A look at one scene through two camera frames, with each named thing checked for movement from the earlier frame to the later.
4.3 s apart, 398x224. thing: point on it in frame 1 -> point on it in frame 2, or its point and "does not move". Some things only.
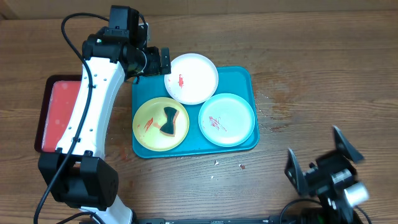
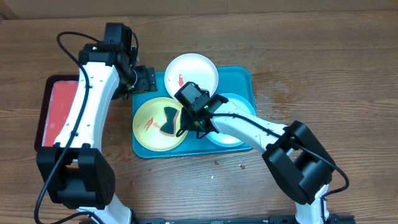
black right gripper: [326, 163] -> [189, 126]
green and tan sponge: [168, 128] does not move
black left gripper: [158, 67] -> [148, 81]
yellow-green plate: [152, 112] does not move
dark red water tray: [59, 94] does not move
